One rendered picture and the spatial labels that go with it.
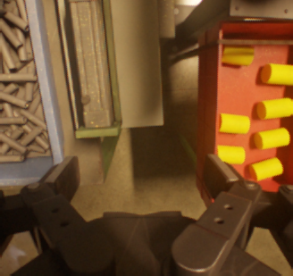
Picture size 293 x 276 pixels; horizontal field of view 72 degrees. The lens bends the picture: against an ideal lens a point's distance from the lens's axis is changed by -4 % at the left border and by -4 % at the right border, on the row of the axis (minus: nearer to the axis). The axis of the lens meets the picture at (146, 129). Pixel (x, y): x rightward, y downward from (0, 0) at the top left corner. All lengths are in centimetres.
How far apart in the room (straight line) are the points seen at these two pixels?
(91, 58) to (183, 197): 149
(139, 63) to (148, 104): 8
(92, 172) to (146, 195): 118
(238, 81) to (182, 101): 65
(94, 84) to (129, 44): 11
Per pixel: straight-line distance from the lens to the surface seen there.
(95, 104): 35
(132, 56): 41
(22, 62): 48
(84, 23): 35
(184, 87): 144
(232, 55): 78
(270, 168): 94
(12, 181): 48
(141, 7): 42
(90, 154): 50
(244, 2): 55
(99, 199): 173
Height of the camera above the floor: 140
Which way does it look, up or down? 74 degrees down
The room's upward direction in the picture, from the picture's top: 175 degrees clockwise
